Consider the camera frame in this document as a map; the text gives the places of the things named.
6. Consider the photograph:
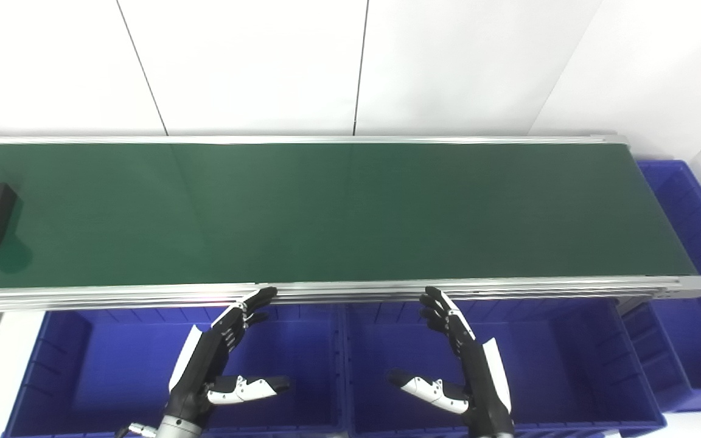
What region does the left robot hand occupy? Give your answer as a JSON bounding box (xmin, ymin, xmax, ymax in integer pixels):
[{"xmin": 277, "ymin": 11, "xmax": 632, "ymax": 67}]
[{"xmin": 165, "ymin": 287, "xmax": 291, "ymax": 424}]

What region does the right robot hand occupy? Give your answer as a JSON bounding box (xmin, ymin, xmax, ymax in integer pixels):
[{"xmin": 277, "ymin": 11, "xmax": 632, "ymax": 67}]
[{"xmin": 387, "ymin": 287, "xmax": 515, "ymax": 436}]

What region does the green conveyor belt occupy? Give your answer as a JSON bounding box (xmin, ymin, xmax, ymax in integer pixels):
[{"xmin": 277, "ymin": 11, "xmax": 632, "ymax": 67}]
[
  {"xmin": 0, "ymin": 143, "xmax": 698, "ymax": 290},
  {"xmin": 0, "ymin": 135, "xmax": 701, "ymax": 313}
]

